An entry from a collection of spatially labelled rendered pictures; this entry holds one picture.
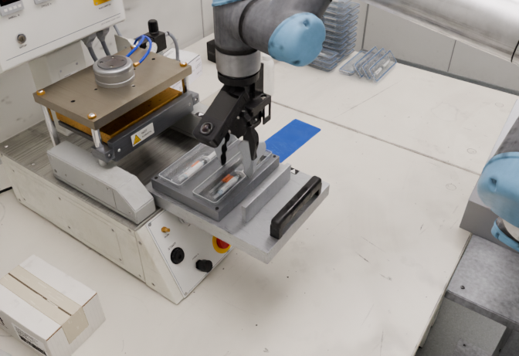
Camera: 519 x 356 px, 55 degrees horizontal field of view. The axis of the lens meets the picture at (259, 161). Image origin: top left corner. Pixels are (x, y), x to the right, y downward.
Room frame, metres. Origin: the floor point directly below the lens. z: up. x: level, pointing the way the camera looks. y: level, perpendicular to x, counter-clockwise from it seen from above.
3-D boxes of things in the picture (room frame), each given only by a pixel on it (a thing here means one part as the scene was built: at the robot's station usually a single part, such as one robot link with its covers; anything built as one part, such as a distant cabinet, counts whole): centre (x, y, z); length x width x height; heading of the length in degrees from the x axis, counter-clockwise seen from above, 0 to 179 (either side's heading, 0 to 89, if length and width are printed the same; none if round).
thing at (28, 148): (0.94, 0.32, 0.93); 0.46 x 0.35 x 0.01; 55
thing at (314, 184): (0.66, -0.07, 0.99); 0.15 x 0.02 x 0.04; 145
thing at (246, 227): (0.74, 0.04, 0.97); 0.30 x 0.22 x 0.08; 55
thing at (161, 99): (0.92, 0.29, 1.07); 0.22 x 0.17 x 0.10; 145
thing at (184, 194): (0.77, 0.08, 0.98); 0.20 x 0.17 x 0.03; 145
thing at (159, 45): (1.17, 0.28, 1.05); 0.15 x 0.05 x 0.15; 145
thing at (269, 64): (1.47, -0.02, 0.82); 0.05 x 0.05 x 0.14
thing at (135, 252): (0.93, 0.28, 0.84); 0.53 x 0.37 x 0.17; 55
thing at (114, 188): (0.76, 0.32, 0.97); 0.25 x 0.05 x 0.07; 55
